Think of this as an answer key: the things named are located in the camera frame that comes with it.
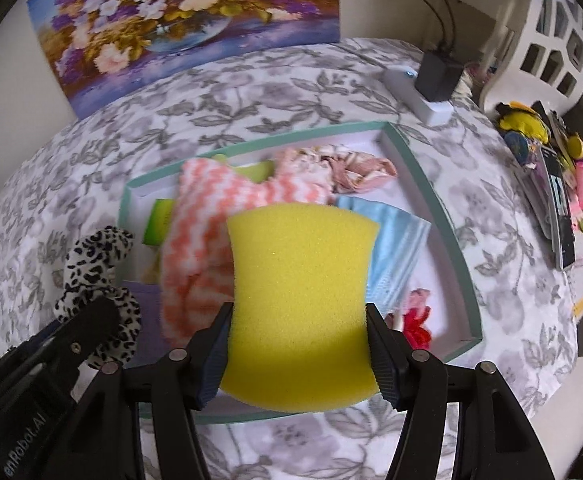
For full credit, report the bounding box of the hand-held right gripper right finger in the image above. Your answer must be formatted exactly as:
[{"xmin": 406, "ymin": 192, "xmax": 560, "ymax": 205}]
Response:
[{"xmin": 365, "ymin": 302, "xmax": 557, "ymax": 480}]

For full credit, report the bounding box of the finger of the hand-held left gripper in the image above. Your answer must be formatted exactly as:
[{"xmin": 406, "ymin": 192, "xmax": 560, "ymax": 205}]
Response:
[{"xmin": 54, "ymin": 297, "xmax": 121, "ymax": 377}]

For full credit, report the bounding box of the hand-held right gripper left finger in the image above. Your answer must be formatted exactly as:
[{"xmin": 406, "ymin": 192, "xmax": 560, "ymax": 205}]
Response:
[{"xmin": 62, "ymin": 301, "xmax": 236, "ymax": 480}]

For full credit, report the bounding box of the red pink scrunchie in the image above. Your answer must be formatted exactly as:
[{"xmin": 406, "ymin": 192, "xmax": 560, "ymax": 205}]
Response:
[{"xmin": 384, "ymin": 287, "xmax": 435, "ymax": 351}]

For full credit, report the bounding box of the purple cloth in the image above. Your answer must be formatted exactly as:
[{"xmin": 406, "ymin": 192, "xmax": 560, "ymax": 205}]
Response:
[{"xmin": 119, "ymin": 280, "xmax": 170, "ymax": 356}]

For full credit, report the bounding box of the leopard print scrunchie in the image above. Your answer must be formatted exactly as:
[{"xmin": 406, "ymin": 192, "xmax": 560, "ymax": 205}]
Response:
[{"xmin": 53, "ymin": 226, "xmax": 142, "ymax": 371}]

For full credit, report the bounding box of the yellow sponge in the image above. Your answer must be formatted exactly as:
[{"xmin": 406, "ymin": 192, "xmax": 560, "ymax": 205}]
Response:
[{"xmin": 219, "ymin": 203, "xmax": 379, "ymax": 406}]

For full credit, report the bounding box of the teal white shallow tray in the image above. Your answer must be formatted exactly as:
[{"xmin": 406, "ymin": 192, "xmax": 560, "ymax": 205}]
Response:
[{"xmin": 120, "ymin": 121, "xmax": 483, "ymax": 426}]

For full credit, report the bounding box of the pink white striped cloth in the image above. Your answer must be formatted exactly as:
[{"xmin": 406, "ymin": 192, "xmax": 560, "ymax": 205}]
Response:
[{"xmin": 159, "ymin": 157, "xmax": 332, "ymax": 348}]

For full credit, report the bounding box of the blue face mask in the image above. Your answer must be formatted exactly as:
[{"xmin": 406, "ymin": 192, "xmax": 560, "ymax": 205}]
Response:
[{"xmin": 334, "ymin": 195, "xmax": 432, "ymax": 311}]

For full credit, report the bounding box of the green tissue pack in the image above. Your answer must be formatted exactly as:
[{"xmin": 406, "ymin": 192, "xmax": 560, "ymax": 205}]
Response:
[{"xmin": 142, "ymin": 199, "xmax": 177, "ymax": 247}]

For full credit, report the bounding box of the light green cloth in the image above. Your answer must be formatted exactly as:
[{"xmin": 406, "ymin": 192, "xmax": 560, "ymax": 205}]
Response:
[{"xmin": 212, "ymin": 154, "xmax": 275, "ymax": 186}]

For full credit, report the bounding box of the pink floral cloth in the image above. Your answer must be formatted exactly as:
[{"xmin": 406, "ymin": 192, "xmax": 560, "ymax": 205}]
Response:
[{"xmin": 272, "ymin": 144, "xmax": 398, "ymax": 196}]

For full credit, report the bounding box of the black remote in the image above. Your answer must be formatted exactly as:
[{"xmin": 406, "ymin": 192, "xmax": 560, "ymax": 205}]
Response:
[{"xmin": 536, "ymin": 145, "xmax": 578, "ymax": 271}]

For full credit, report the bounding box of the blue round item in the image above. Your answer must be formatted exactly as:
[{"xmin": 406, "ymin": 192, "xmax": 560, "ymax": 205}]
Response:
[{"xmin": 505, "ymin": 132, "xmax": 535, "ymax": 163}]

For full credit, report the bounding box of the white power strip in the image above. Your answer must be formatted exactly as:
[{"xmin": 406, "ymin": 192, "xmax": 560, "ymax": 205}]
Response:
[{"xmin": 384, "ymin": 66, "xmax": 455, "ymax": 126}]

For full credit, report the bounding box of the grey floral blanket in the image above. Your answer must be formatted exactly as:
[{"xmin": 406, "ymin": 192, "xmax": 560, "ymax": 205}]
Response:
[{"xmin": 0, "ymin": 37, "xmax": 579, "ymax": 480}]

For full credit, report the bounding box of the black power adapter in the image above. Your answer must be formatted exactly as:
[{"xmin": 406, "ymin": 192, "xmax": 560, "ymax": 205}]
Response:
[{"xmin": 418, "ymin": 50, "xmax": 465, "ymax": 102}]

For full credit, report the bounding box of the white lattice basket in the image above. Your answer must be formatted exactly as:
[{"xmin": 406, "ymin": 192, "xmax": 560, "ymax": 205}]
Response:
[{"xmin": 481, "ymin": 0, "xmax": 583, "ymax": 111}]

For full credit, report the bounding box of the floral painting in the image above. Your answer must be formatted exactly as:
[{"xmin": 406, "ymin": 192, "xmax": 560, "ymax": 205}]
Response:
[{"xmin": 26, "ymin": 0, "xmax": 341, "ymax": 120}]

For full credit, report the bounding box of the black cable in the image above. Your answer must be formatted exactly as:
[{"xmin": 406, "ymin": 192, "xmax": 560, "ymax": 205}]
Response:
[
  {"xmin": 386, "ymin": 0, "xmax": 447, "ymax": 53},
  {"xmin": 427, "ymin": 0, "xmax": 458, "ymax": 53}
]

